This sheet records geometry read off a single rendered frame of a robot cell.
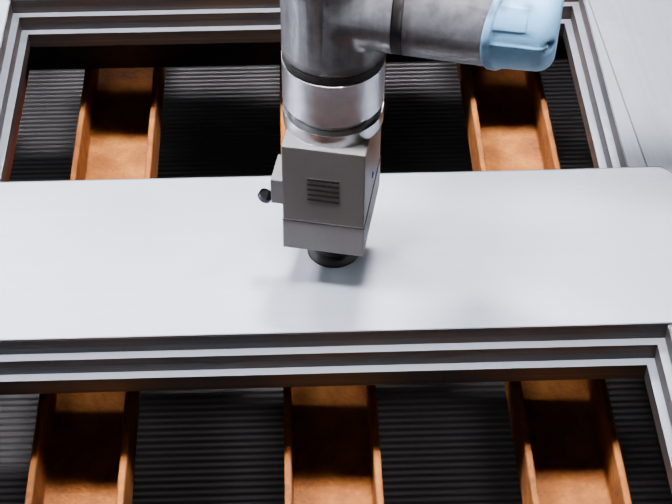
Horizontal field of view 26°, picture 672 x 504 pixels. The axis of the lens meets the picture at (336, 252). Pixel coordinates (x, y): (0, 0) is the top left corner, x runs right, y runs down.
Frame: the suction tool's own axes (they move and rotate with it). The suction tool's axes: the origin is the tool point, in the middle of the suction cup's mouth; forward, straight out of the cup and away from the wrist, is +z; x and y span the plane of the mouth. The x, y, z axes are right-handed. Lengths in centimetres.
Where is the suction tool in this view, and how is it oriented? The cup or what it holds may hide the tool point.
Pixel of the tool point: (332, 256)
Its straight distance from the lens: 118.8
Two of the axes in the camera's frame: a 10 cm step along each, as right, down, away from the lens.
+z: -0.1, 7.0, 7.1
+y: -1.7, 7.0, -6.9
